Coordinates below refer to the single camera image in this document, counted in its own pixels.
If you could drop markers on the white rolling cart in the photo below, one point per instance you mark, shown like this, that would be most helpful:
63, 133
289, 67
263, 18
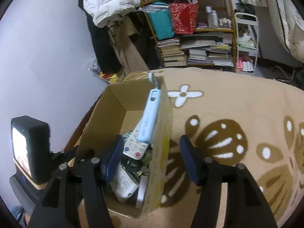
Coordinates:
247, 42

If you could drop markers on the open cardboard box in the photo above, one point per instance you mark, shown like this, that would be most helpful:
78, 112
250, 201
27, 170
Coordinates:
141, 112

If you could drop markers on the wooden bookshelf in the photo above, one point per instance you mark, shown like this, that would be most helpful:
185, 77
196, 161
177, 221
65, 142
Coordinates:
194, 33

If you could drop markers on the stack of books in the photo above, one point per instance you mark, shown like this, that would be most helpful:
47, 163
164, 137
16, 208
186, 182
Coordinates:
171, 53

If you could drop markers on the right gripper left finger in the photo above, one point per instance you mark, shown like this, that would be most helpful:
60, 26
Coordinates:
84, 182

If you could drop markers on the plastic bag of snacks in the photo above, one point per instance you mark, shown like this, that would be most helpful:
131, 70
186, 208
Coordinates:
95, 69

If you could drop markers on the light blue power bank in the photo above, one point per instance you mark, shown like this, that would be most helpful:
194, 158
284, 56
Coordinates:
150, 113

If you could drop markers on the white remote control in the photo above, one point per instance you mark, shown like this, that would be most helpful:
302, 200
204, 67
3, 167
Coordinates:
132, 147

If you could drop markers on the yellow oval case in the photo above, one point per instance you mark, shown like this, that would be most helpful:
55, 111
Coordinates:
146, 158

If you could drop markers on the white box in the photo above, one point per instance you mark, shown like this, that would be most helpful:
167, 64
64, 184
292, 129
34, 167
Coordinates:
141, 191

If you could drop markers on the beige patterned blanket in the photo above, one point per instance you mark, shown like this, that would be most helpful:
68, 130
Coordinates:
233, 118

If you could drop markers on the black coat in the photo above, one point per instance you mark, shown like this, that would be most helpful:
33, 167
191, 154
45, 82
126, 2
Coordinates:
104, 52

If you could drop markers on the teal bag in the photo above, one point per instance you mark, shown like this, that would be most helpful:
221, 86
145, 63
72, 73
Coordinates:
160, 18

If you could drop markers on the red gift bag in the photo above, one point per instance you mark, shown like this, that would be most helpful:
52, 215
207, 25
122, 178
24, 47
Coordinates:
184, 16

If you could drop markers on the black key bunch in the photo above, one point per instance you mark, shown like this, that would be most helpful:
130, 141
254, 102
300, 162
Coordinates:
135, 167

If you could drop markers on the small white charger block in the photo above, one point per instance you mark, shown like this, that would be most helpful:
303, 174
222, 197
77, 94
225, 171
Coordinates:
124, 185

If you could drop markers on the round tin keychain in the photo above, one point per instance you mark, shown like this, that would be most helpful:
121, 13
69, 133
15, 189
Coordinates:
127, 135

